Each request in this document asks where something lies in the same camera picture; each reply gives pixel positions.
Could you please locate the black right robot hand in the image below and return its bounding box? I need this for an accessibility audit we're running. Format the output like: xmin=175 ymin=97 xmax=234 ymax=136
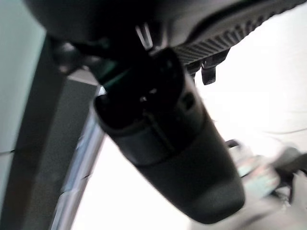
xmin=23 ymin=0 xmax=298 ymax=225

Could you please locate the pale shelf back panel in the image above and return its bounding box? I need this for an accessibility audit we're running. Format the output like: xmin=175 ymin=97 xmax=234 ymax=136
xmin=0 ymin=0 xmax=47 ymax=230

